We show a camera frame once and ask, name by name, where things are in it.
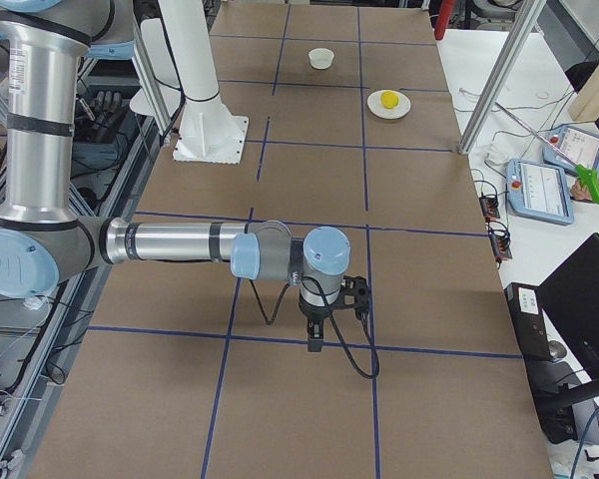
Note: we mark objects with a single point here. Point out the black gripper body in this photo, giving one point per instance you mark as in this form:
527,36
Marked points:
314,313

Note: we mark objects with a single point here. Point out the yellow lemon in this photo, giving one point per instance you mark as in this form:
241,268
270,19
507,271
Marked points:
389,99

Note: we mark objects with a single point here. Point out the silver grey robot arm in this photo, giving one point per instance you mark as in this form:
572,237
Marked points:
42,242

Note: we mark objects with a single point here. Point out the white plate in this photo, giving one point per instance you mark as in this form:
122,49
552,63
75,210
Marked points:
374,105

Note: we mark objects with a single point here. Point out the white bowl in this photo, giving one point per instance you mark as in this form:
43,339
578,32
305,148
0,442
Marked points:
320,58

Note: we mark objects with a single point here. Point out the near orange black adapter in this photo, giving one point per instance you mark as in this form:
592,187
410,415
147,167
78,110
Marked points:
500,239

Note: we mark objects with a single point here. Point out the orange black adapter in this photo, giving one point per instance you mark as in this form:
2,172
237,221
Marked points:
500,239
488,200

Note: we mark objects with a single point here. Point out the far orange black adapter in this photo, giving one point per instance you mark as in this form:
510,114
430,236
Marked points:
488,200

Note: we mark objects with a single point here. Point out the black desktop box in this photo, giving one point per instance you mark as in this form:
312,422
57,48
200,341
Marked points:
527,317

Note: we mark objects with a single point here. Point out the near teach pendant tablet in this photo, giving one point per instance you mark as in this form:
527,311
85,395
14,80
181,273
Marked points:
539,191

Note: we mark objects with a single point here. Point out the teach pendant tablet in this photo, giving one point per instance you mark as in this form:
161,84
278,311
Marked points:
580,146
539,191

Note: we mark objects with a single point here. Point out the black computer monitor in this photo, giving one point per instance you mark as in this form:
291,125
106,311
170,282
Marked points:
570,298

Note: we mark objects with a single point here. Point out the far teach pendant tablet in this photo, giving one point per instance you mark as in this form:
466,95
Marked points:
580,146

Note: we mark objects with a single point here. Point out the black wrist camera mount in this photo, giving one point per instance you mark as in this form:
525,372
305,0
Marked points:
354,293

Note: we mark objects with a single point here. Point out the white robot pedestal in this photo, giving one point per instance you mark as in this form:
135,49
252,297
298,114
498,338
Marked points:
179,51

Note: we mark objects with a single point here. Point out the aluminium frame post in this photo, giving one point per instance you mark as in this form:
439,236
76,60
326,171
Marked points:
515,40

